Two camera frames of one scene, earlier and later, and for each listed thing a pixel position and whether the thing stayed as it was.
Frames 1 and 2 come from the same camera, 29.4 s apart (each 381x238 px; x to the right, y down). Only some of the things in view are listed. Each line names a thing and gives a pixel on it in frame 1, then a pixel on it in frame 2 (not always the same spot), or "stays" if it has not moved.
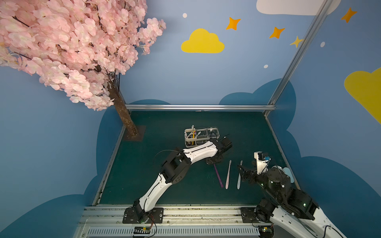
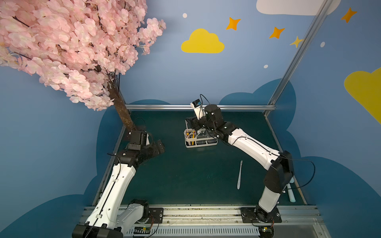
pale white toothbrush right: (239, 177) stays
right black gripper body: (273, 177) → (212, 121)
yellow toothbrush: (193, 137) stays
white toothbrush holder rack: (195, 137) stays
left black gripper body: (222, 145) → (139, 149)
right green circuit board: (266, 231) stays
